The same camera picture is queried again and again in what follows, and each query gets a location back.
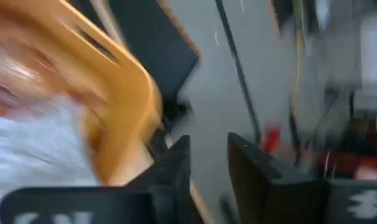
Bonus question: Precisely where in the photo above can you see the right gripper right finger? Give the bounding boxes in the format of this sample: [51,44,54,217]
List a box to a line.
[227,132,377,224]

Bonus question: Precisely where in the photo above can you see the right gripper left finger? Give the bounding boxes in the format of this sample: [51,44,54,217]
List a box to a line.
[0,133,205,224]

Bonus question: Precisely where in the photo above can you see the red Maruchan noodle pack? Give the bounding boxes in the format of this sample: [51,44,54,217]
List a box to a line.
[0,40,99,224]

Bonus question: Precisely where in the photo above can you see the red stand with black foot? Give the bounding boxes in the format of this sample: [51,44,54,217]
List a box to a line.
[259,124,282,155]

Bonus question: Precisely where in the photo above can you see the yellow plastic bin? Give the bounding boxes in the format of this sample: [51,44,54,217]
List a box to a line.
[0,0,164,187]

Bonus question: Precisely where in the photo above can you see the black mat with hazard stripes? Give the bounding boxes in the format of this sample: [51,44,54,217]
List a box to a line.
[109,0,202,103]

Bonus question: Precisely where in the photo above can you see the yellow extension cable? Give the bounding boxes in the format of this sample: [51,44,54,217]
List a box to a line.
[291,0,305,106]

